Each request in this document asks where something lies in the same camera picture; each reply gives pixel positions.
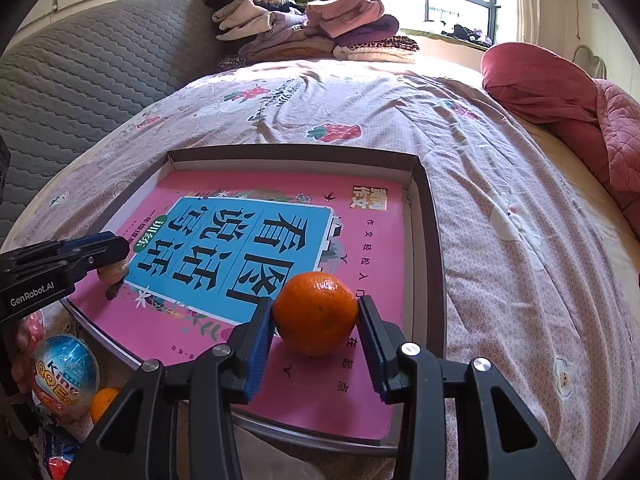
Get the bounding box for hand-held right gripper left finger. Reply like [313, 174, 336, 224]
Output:
[65, 297, 277, 480]

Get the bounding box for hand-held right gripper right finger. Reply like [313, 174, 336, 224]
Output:
[356, 295, 576, 480]

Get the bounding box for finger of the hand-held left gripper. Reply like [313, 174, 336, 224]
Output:
[74, 237, 132, 281]
[60, 231, 118, 256]

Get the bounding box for beige plush toy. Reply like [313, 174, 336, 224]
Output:
[97, 260, 129, 302]

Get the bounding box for orange mandarin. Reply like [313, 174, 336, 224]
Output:
[272, 271, 360, 357]
[90, 386, 123, 423]

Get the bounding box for toy egg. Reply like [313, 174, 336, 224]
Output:
[31, 335, 101, 421]

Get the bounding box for pink cardboard box lid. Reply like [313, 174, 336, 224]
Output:
[60, 145, 447, 456]

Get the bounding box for pink book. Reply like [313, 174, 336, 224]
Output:
[67, 170, 406, 443]

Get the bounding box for grey quilted mattress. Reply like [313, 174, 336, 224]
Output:
[0, 0, 226, 246]

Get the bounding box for red printed packet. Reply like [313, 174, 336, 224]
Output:
[30, 420, 86, 480]

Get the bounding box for printed pink bedsheet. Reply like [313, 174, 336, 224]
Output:
[0, 57, 640, 480]

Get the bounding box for beige garment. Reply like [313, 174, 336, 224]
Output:
[212, 0, 281, 41]

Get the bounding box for lilac garment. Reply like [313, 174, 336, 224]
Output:
[237, 25, 336, 61]

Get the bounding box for leopard print garment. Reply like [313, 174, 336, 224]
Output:
[334, 35, 420, 63]

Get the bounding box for red bolster pillow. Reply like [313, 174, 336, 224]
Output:
[481, 42, 601, 126]

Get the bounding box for dark purple garment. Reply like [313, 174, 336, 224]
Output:
[332, 14, 401, 48]

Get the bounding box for pink quilted blanket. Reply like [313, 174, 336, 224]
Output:
[550, 80, 640, 238]

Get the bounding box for dark clothes on windowsill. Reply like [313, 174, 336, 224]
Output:
[442, 24, 493, 46]

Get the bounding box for pink garment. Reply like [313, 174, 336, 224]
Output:
[305, 0, 386, 36]

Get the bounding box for cream curtain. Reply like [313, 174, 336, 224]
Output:
[512, 0, 541, 46]

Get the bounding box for white metal bed frame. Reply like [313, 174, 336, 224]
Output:
[572, 45, 608, 78]

